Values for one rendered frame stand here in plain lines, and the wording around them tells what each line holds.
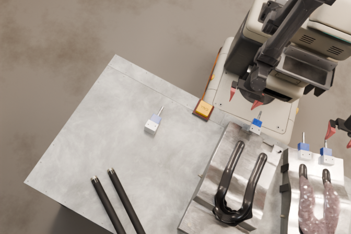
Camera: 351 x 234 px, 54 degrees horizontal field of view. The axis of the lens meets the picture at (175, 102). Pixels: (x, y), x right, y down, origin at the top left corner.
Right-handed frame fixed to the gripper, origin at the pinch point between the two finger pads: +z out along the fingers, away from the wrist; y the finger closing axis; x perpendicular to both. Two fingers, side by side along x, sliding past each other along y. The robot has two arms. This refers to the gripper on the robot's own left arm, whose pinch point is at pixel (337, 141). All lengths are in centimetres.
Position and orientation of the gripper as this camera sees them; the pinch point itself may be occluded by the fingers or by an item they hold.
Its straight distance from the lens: 158.9
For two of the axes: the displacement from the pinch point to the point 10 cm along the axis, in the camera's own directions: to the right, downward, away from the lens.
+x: 2.3, -5.7, 7.9
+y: 9.3, 3.7, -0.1
